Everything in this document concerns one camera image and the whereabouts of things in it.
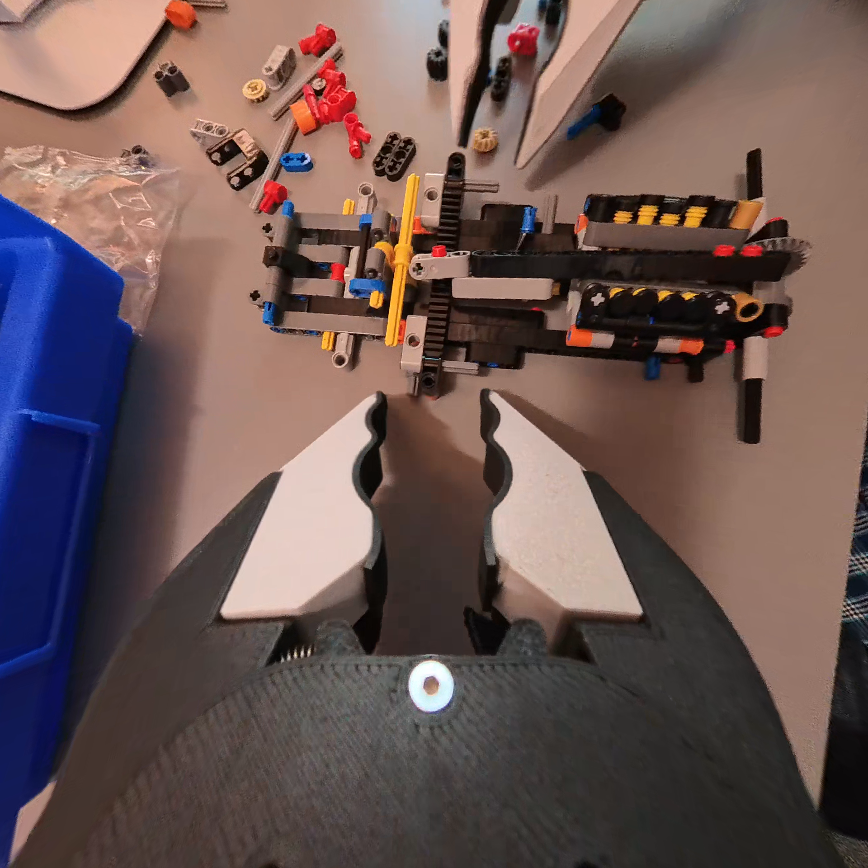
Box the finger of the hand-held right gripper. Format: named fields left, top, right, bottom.
left=448, top=0, right=511, bottom=148
left=513, top=0, right=643, bottom=170

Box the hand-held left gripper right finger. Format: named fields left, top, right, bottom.
left=476, top=388, right=645, bottom=648

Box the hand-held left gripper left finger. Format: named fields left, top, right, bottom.
left=218, top=391, right=389, bottom=623

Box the lego vehicle chassis model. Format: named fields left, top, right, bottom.
left=252, top=149, right=811, bottom=445

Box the pile of loose lego pieces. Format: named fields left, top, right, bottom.
left=190, top=0, right=516, bottom=211

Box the blue plastic bin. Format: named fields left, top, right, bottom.
left=0, top=193, right=137, bottom=686

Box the clear plastic bag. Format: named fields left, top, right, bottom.
left=0, top=144, right=184, bottom=336

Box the light grey mat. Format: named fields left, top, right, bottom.
left=0, top=0, right=170, bottom=111

